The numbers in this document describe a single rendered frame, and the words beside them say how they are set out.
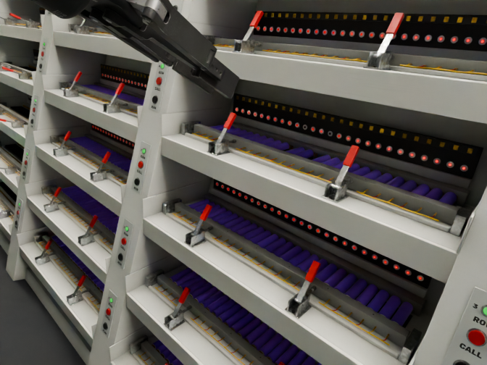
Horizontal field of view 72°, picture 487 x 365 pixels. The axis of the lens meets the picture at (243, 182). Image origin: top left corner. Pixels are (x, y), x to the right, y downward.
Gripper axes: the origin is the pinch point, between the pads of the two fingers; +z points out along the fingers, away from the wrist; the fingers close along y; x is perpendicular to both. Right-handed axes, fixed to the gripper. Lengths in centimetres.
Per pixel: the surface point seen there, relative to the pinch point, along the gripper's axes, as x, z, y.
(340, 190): -6.3, 21.7, 13.3
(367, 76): 10.0, 16.9, 12.2
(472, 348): -18.3, 22.4, 35.0
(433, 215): -4.6, 27.0, 25.3
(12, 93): -16, 34, -170
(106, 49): 8, 18, -64
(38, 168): -37, 29, -100
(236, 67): 8.6, 17.6, -13.4
